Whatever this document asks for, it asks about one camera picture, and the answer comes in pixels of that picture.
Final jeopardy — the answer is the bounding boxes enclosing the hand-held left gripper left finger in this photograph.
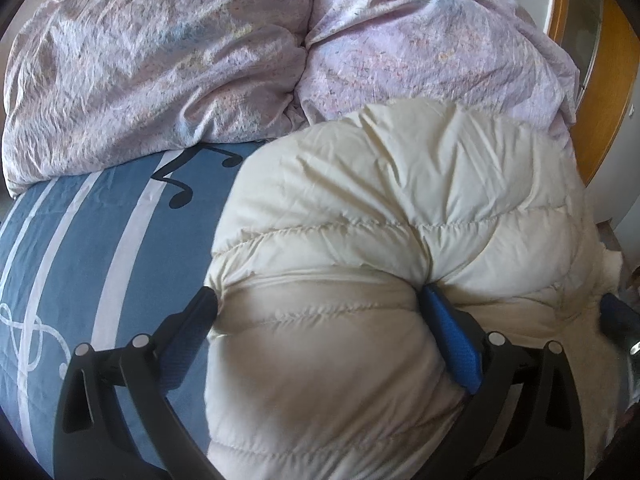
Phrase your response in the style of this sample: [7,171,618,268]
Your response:
[52,286,220,480]

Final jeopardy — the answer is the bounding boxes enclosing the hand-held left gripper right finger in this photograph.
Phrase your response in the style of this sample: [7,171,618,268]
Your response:
[419,284,587,480]

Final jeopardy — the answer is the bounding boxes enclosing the lilac crinkled duvet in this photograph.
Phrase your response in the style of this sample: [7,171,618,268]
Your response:
[0,0,582,199]

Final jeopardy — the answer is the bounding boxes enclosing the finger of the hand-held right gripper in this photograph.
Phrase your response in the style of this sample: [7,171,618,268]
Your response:
[599,292,640,357]

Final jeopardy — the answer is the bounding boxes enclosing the orange wooden furniture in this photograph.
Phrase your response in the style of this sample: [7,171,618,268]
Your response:
[470,0,637,187]

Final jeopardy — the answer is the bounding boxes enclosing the blue white-striped bed sheet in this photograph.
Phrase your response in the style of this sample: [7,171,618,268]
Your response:
[0,141,272,480]

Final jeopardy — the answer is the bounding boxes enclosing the cream quilted down jacket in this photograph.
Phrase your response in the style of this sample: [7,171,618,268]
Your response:
[204,99,626,480]

